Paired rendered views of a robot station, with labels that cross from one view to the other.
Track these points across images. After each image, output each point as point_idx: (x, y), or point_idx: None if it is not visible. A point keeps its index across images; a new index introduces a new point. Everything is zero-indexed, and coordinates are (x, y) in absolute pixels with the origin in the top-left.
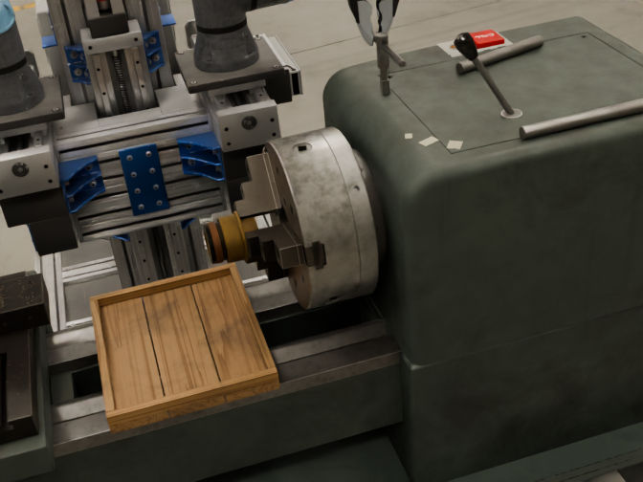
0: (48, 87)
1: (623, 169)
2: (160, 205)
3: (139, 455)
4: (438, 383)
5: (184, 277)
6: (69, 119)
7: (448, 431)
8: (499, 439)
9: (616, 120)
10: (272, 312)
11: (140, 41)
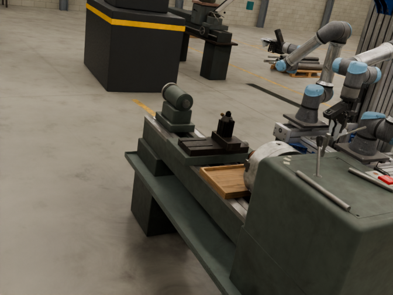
0: (318, 123)
1: (312, 215)
2: None
3: (201, 187)
4: (244, 240)
5: None
6: None
7: (241, 264)
8: (251, 290)
9: (323, 195)
10: None
11: (346, 127)
